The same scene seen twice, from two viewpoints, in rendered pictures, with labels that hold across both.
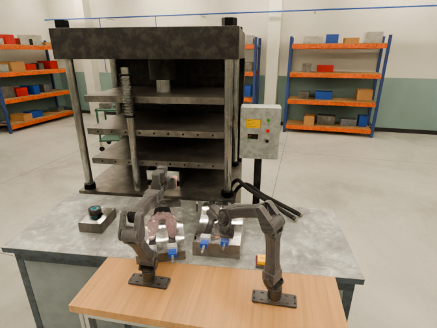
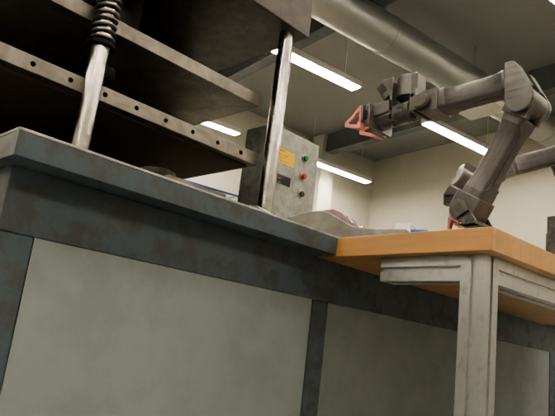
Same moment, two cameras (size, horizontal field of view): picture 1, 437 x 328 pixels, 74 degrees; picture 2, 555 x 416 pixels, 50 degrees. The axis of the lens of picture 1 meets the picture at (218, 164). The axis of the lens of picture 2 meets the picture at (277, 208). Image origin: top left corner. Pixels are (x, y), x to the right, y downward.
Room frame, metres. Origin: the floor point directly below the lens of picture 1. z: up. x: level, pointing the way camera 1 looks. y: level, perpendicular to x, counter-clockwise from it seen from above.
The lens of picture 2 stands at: (0.68, 1.62, 0.56)
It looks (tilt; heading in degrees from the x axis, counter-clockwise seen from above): 13 degrees up; 308
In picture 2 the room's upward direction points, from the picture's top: 7 degrees clockwise
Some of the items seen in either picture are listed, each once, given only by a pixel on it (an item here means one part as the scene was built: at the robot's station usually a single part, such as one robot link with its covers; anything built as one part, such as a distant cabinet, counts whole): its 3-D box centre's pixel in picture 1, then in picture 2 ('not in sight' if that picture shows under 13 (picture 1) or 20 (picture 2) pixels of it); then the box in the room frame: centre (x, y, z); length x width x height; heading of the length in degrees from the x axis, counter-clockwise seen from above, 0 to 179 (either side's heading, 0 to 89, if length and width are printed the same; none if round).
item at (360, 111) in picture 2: not in sight; (361, 122); (1.47, 0.29, 1.19); 0.09 x 0.07 x 0.07; 169
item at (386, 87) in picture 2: (163, 175); (387, 100); (1.40, 0.29, 1.25); 0.07 x 0.06 x 0.11; 79
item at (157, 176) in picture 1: (155, 184); (416, 95); (1.30, 0.31, 1.24); 0.12 x 0.09 x 0.12; 169
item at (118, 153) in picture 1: (169, 149); not in sight; (2.55, 0.45, 1.01); 1.10 x 0.74 x 0.05; 83
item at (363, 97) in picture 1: (331, 84); not in sight; (7.13, -2.69, 1.14); 2.06 x 0.65 x 2.27; 74
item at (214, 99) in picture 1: (166, 94); (92, 66); (2.56, 0.45, 1.51); 1.10 x 0.70 x 0.05; 83
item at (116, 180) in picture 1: (169, 177); not in sight; (2.50, 0.46, 0.75); 1.30 x 0.84 x 0.06; 83
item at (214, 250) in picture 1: (221, 222); not in sight; (1.55, -0.02, 0.87); 0.50 x 0.26 x 0.14; 173
